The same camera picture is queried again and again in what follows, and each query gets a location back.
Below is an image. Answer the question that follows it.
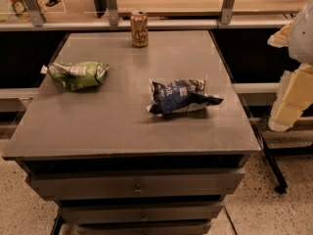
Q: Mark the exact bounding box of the blue chip bag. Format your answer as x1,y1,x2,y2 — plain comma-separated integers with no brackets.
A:
147,79,223,117

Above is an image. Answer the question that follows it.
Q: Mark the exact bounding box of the middle drawer with knob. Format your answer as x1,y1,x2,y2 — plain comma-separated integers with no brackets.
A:
60,202,222,224

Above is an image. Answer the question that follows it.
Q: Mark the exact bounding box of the top drawer with knob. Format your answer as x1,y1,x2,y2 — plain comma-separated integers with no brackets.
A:
29,168,245,201

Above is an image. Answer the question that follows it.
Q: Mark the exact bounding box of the grey metal bracket right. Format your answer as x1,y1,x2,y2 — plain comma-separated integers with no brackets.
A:
219,0,235,24

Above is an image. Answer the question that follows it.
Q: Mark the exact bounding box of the orange soda can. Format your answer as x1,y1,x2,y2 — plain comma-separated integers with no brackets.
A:
130,11,149,47

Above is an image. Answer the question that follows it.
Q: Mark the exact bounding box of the drawer with knob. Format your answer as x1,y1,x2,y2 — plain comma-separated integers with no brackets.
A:
60,202,222,224
29,168,245,201

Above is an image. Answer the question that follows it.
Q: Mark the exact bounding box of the black metal table leg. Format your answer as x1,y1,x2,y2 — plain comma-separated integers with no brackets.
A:
250,120,288,194

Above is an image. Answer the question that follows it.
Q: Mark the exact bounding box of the grey drawer cabinet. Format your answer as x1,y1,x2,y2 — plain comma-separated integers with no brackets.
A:
1,29,262,235

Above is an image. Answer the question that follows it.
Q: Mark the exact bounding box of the grey metal bracket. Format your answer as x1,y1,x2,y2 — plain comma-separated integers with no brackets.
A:
219,0,235,24
24,0,45,26
106,0,119,25

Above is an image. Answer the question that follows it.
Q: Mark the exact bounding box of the small black object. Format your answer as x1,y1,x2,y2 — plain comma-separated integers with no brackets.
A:
45,0,61,7

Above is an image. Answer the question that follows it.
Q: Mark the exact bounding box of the green chip bag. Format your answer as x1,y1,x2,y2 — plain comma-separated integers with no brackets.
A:
41,62,110,92

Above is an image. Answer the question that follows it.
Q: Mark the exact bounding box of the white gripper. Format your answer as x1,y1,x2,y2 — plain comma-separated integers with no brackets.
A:
267,0,313,132

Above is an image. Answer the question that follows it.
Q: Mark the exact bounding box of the bottom drawer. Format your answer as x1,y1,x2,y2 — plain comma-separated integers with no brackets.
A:
77,221,211,235

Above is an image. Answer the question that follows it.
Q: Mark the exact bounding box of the orange snack package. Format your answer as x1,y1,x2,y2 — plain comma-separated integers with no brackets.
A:
0,0,46,22

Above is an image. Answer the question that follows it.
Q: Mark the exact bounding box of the grey metal bracket middle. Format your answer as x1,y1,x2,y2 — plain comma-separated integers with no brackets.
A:
106,0,119,25

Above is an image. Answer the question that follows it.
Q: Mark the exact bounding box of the grey metal bracket left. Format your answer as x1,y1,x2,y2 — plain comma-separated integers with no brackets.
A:
24,0,45,26

